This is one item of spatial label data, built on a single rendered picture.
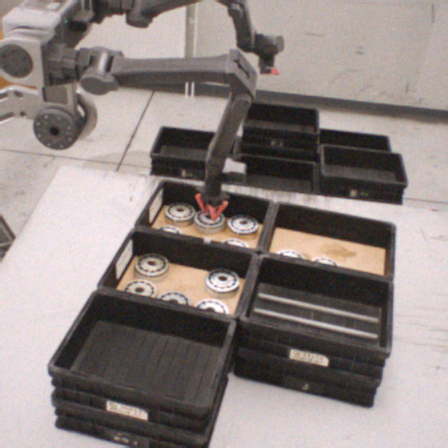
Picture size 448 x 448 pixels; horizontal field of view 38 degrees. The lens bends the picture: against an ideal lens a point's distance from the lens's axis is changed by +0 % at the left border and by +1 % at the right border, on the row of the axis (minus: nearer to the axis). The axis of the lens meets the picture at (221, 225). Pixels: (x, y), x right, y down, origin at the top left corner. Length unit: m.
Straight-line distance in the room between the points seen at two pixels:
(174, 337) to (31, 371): 0.41
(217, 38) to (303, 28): 0.62
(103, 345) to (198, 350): 0.25
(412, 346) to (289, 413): 0.49
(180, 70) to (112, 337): 0.73
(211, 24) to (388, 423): 3.57
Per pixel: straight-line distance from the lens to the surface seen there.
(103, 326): 1.85
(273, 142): 3.44
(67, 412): 1.74
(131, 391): 1.57
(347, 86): 5.05
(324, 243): 2.22
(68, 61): 1.76
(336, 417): 1.87
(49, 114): 2.11
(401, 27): 4.93
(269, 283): 2.01
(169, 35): 4.86
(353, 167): 3.38
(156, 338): 1.82
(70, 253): 2.31
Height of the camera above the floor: 2.13
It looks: 36 degrees down
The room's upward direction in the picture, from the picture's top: 5 degrees clockwise
